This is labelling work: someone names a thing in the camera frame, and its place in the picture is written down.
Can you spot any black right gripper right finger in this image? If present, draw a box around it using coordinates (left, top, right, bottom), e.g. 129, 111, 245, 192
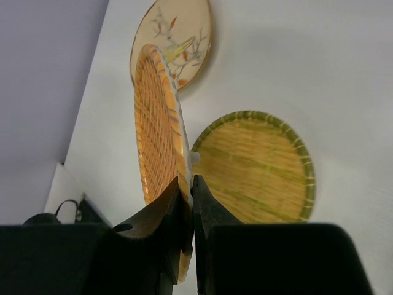
192, 175, 242, 294

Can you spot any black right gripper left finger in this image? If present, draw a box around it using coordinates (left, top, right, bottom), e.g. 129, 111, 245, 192
88, 179, 181, 294

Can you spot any small orange woven plate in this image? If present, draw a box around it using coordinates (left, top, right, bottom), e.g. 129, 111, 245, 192
192, 110, 316, 224

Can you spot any large yellow woven plate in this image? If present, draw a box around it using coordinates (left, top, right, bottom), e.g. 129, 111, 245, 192
134, 44, 193, 283

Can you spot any beige bird pattern plate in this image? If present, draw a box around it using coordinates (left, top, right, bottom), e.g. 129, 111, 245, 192
130, 0, 214, 90

